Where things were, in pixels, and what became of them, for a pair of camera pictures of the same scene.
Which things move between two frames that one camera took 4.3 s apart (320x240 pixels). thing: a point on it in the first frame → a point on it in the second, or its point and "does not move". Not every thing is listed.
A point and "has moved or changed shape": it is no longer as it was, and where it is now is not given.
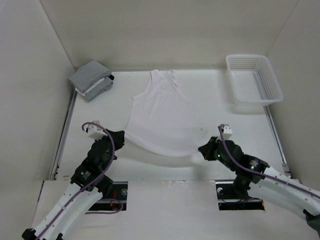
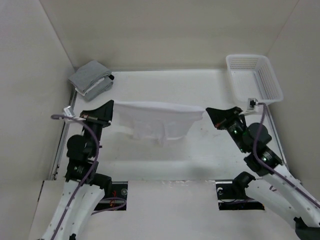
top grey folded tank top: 89,74 does not move
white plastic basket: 253,81 does not move
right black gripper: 206,149 → 220,118
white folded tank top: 83,93 does not move
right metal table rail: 285,168 does not move
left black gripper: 119,137 → 104,112
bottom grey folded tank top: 98,89 does not move
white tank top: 162,119 has moved or changed shape
